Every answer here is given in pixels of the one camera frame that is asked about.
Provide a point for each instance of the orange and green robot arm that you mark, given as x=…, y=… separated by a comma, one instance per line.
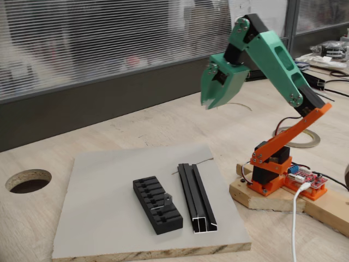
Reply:
x=267, y=41

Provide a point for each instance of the black slotted holder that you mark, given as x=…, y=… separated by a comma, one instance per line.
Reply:
x=169, y=223

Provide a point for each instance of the printed paper sheet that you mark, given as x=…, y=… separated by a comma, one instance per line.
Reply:
x=259, y=6

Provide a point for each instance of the stack of blue cards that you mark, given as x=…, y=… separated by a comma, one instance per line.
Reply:
x=304, y=65

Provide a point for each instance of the roll of thin tape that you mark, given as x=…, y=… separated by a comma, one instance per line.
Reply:
x=300, y=146

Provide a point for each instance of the white plastic packaging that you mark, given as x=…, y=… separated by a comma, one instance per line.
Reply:
x=327, y=61

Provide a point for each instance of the black item in clear bag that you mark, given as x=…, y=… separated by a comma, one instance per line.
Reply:
x=331, y=50

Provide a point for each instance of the narrow window blinds panel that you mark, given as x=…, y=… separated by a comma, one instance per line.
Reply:
x=321, y=13

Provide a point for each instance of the pale wooden base block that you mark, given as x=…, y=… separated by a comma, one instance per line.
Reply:
x=272, y=203

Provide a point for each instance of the red controller circuit board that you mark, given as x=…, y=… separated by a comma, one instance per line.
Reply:
x=313, y=180

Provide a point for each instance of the grey chipboard panel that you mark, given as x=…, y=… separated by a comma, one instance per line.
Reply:
x=109, y=177

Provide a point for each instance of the white horizontal window blinds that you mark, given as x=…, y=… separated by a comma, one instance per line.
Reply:
x=81, y=41

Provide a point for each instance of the dark round object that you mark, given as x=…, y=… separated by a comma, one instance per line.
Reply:
x=347, y=177

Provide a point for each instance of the wooden plank under controller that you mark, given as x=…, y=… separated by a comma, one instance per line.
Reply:
x=327, y=215

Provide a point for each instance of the grey window frame post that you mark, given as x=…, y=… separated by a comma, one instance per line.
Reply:
x=291, y=27

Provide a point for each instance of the black metal frame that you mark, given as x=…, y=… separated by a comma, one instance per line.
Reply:
x=320, y=85

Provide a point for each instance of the black aluminium profile rail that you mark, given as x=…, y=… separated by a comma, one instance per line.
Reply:
x=196, y=196

